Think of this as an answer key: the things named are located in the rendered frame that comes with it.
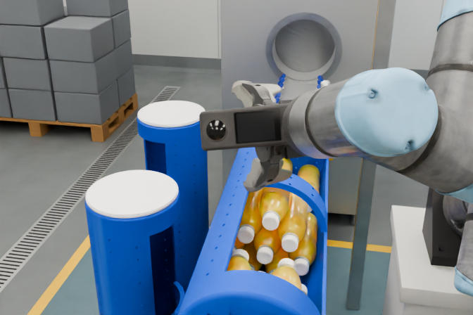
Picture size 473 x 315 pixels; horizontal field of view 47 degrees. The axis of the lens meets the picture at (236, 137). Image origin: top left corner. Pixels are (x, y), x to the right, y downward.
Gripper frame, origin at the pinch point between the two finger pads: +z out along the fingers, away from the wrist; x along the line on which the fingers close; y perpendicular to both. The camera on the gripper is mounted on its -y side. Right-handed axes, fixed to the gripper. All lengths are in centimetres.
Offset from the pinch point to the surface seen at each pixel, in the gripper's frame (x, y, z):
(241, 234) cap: -22, 17, 49
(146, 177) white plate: -7, 5, 101
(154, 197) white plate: -13, 5, 89
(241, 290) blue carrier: -26.0, 4.0, 17.6
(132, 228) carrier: -20, -3, 84
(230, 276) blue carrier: -24.4, 3.6, 21.9
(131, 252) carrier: -28, -4, 88
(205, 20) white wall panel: 143, 163, 494
